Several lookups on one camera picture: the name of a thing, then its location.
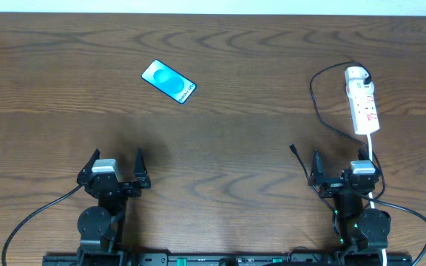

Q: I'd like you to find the blue screen smartphone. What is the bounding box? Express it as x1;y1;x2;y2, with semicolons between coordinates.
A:
141;59;197;104

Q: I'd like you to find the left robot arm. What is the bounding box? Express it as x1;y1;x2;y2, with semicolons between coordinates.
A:
75;149;151;266

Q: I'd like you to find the black usb charger plug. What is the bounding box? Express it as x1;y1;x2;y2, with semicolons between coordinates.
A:
363;72;372;85

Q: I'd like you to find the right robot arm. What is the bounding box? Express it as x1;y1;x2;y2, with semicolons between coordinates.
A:
308;150;391;265

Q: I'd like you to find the white power strip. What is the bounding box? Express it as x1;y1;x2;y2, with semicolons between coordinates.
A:
345;66;379;135

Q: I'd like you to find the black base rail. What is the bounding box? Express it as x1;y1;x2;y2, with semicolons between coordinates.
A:
42;251;413;266

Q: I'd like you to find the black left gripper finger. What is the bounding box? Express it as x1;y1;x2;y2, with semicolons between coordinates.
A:
133;148;149;181
79;149;101;178

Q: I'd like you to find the white power strip cord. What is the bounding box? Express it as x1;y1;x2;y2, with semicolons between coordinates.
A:
365;133;388;266

